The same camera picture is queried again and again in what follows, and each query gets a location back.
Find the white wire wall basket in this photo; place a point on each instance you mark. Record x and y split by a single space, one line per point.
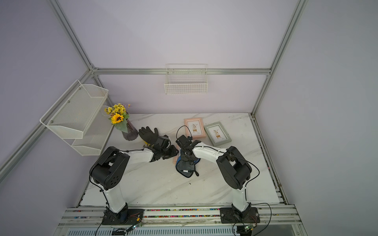
186 79

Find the blue microfibre cloth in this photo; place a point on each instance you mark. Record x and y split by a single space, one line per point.
186 168

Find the aluminium enclosure frame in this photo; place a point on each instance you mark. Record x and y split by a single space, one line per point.
168 38

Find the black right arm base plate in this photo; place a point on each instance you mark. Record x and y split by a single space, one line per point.
231 214

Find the dark glass vase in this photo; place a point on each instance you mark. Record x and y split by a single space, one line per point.
131 133

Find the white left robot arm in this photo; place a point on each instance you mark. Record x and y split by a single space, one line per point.
108 170

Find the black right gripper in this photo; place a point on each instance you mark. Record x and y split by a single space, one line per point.
183 156

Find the aluminium front rail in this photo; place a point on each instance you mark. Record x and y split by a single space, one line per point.
264 219

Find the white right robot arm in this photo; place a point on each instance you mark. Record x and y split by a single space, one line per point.
234 168

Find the pink picture frame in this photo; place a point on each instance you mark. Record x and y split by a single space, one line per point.
195 127
175 158

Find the sunflower bouquet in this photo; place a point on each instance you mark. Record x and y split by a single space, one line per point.
118 116

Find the green picture frame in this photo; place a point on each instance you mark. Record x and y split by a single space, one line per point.
217 134

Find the white mesh wall shelf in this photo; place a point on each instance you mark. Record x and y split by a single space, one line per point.
79 120

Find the black yellow work glove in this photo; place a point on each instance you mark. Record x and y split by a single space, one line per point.
149 136

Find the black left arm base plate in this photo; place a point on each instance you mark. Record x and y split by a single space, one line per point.
127 216

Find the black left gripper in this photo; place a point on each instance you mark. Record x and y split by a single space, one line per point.
173 152

